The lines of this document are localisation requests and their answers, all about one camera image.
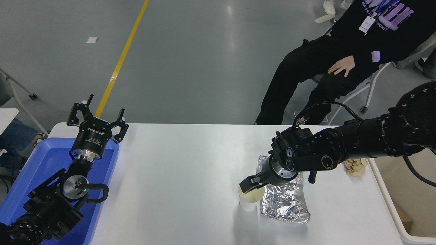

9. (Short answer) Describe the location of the crumpled tan paper ball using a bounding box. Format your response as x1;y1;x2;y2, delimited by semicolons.
343;158;369;177

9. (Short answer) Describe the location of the grey metal stand with caster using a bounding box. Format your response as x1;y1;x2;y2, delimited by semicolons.
0;66;49;135

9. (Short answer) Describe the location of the person's hand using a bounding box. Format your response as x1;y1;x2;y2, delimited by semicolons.
327;55;356;78

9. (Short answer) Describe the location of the blue plastic tray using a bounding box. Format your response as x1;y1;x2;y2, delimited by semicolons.
0;137;120;245

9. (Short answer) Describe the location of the small white side table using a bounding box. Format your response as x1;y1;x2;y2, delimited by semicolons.
0;108;19;136

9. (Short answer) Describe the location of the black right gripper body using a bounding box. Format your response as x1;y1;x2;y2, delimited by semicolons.
260;154;282;187

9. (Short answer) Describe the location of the person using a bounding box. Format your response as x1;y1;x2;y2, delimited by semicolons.
255;0;436;125
415;48;436;81
0;117;45;177

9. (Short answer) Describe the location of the large pale plastic bin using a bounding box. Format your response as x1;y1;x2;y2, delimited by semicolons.
369;149;436;245

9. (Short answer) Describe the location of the crumpled silver foil tray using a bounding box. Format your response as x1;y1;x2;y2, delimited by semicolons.
258;155;311;224

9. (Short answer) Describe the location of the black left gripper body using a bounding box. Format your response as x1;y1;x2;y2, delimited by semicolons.
71;117;113;159

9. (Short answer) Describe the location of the white badge card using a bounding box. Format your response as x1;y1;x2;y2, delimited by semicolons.
358;15;376;34

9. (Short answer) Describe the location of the white paper cup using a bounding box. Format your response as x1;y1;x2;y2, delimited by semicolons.
238;185;265;211

